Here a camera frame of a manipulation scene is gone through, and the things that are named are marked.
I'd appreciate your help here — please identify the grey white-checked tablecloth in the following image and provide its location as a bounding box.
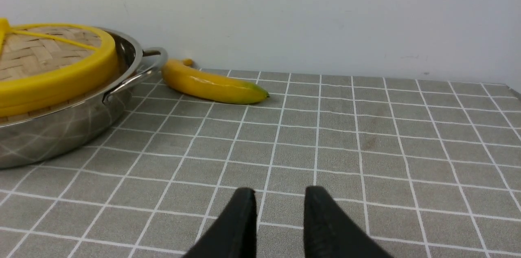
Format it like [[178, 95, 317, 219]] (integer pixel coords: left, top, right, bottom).
[[0, 71, 521, 258]]

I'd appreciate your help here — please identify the yellow-rimmed woven bamboo lid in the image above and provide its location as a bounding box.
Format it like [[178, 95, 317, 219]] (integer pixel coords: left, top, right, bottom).
[[0, 17, 120, 123]]

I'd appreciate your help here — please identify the stainless steel two-handled pot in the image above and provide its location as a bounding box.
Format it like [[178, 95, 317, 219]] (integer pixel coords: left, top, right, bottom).
[[0, 28, 168, 169]]

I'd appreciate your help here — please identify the yellow banana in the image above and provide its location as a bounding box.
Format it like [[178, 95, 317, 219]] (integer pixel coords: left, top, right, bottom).
[[161, 59, 270, 105]]

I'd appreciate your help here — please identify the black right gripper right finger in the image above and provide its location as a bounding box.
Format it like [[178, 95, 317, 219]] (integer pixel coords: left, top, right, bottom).
[[304, 186, 392, 258]]

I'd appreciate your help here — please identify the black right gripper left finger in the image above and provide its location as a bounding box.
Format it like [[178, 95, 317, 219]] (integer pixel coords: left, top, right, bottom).
[[184, 187, 257, 258]]

